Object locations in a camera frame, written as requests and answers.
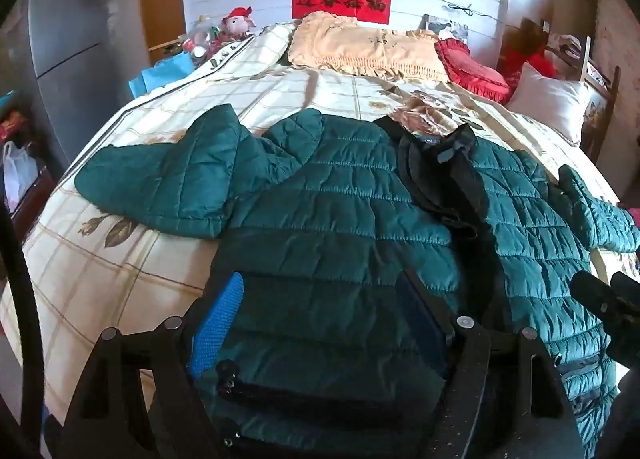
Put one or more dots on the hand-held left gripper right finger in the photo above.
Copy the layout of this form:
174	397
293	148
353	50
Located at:
425	326

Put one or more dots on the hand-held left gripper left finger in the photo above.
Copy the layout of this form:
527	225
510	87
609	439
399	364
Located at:
220	324

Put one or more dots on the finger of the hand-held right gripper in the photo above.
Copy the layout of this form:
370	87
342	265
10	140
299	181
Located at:
595	296
627	289

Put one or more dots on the green quilted jacket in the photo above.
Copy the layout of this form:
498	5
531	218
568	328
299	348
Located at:
325	219

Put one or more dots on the dark red blanket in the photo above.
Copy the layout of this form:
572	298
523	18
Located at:
635	216

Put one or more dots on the wooden headboard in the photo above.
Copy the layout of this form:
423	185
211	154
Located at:
597	89

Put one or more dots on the white pillow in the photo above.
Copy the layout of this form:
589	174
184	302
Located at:
550	99

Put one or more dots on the dark wooden cabinet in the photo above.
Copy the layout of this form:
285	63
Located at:
30	209

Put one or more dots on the white plastic bag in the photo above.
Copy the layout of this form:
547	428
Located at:
20	171

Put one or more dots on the red cloth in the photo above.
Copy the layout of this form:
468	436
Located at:
525	54

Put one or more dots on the red ruffled pillow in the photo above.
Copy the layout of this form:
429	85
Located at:
472	71

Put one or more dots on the blue bag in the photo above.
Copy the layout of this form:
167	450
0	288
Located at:
160	74

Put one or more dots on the yellow ruffled pillow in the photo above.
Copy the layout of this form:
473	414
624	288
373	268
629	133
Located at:
360	46

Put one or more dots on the clutter of bottles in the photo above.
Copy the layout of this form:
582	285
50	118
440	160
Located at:
202	36

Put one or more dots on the pile of colourful packets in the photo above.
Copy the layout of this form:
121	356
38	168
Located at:
12	116

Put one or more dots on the plush toy with red hat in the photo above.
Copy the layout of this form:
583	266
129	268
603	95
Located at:
237	21

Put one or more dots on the grey refrigerator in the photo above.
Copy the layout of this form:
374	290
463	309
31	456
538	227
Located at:
75	39

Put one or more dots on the wooden door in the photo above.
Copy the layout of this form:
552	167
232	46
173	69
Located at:
162	4

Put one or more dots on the wall picture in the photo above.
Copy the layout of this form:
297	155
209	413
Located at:
445	26

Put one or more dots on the red wall banner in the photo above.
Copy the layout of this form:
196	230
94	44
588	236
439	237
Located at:
342	0

